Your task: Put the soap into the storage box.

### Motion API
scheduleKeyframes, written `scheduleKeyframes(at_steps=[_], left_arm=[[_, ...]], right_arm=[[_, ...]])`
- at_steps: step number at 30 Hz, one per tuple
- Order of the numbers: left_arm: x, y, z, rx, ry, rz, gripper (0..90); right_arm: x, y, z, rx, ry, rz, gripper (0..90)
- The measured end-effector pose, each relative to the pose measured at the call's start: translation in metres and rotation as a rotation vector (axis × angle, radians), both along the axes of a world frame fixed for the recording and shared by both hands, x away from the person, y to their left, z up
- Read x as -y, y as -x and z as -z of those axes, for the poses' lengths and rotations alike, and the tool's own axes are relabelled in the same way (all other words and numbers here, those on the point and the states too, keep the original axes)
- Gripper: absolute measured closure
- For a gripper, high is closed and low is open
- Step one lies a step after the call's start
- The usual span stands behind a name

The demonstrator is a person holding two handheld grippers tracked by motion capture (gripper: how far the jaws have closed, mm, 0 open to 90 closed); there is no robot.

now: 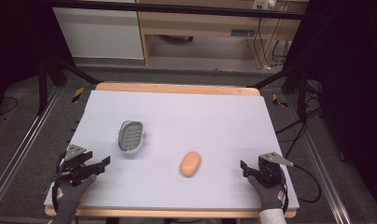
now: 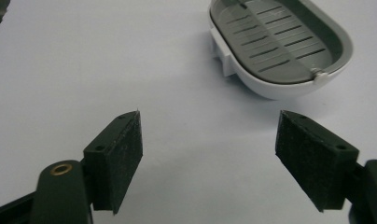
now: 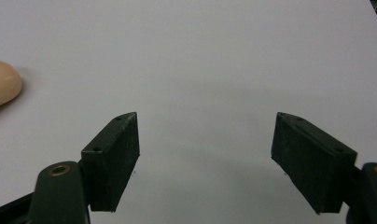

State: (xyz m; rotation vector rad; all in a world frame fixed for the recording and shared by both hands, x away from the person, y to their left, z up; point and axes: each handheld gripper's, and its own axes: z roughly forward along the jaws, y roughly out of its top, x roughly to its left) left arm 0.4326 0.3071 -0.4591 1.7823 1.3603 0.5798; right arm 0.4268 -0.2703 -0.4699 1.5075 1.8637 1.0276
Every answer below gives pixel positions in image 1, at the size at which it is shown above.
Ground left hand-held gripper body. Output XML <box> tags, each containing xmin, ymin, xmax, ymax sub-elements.
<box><xmin>57</xmin><ymin>144</ymin><xmax>96</xmax><ymax>187</ymax></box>

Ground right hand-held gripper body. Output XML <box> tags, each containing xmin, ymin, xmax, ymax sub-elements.
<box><xmin>257</xmin><ymin>151</ymin><xmax>295</xmax><ymax>189</ymax></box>

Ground grey soap dish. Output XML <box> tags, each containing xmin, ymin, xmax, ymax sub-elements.
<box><xmin>117</xmin><ymin>119</ymin><xmax>147</xmax><ymax>155</ymax></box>

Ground orange bread roll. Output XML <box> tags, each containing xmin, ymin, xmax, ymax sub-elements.
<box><xmin>179</xmin><ymin>150</ymin><xmax>202</xmax><ymax>179</ymax></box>

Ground person's right hand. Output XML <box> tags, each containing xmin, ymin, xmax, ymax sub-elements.
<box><xmin>246</xmin><ymin>175</ymin><xmax>287</xmax><ymax>211</ymax></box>

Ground person's left hand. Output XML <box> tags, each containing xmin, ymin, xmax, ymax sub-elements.
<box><xmin>51</xmin><ymin>174</ymin><xmax>98</xmax><ymax>217</ymax></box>

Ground white foam mat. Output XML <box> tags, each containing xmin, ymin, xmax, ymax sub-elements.
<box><xmin>43</xmin><ymin>90</ymin><xmax>300</xmax><ymax>210</ymax></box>

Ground black metal stand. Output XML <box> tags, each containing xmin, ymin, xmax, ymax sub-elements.
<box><xmin>36</xmin><ymin>54</ymin><xmax>103</xmax><ymax>117</ymax></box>
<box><xmin>247</xmin><ymin>63</ymin><xmax>310</xmax><ymax>123</ymax></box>

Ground wooden table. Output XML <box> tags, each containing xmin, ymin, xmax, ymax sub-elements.
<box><xmin>43</xmin><ymin>81</ymin><xmax>300</xmax><ymax>219</ymax></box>

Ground black curtain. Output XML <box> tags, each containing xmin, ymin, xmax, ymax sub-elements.
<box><xmin>0</xmin><ymin>0</ymin><xmax>59</xmax><ymax>117</ymax></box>
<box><xmin>297</xmin><ymin>0</ymin><xmax>377</xmax><ymax>217</ymax></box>

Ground white cabinet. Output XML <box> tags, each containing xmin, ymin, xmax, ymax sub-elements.
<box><xmin>52</xmin><ymin>7</ymin><xmax>145</xmax><ymax>61</ymax></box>

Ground wooden desk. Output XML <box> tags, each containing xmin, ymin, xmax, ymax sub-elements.
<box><xmin>135</xmin><ymin>0</ymin><xmax>310</xmax><ymax>69</ymax></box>

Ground white power strip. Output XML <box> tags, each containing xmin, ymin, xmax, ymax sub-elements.
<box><xmin>252</xmin><ymin>0</ymin><xmax>277</xmax><ymax>10</ymax></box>

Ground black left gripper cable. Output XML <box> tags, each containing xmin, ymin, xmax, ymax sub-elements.
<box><xmin>51</xmin><ymin>150</ymin><xmax>69</xmax><ymax>214</ymax></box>

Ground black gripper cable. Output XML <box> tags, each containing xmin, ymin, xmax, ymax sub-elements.
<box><xmin>51</xmin><ymin>150</ymin><xmax>69</xmax><ymax>214</ymax></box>
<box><xmin>282</xmin><ymin>163</ymin><xmax>322</xmax><ymax>205</ymax></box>

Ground black floor cables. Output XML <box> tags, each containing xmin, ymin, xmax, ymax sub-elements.
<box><xmin>274</xmin><ymin>79</ymin><xmax>325</xmax><ymax>161</ymax></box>

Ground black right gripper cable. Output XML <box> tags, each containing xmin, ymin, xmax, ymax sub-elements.
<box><xmin>282</xmin><ymin>163</ymin><xmax>322</xmax><ymax>205</ymax></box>

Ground metal floor rail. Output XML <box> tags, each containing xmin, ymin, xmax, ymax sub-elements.
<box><xmin>287</xmin><ymin>92</ymin><xmax>355</xmax><ymax>224</ymax></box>
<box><xmin>0</xmin><ymin>88</ymin><xmax>63</xmax><ymax>217</ymax></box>

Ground cables under desk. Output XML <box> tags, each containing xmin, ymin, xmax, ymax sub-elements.
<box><xmin>252</xmin><ymin>17</ymin><xmax>291</xmax><ymax>69</ymax></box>

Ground black horizontal frame bar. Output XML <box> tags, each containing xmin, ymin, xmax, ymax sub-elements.
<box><xmin>49</xmin><ymin>0</ymin><xmax>306</xmax><ymax>21</ymax></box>

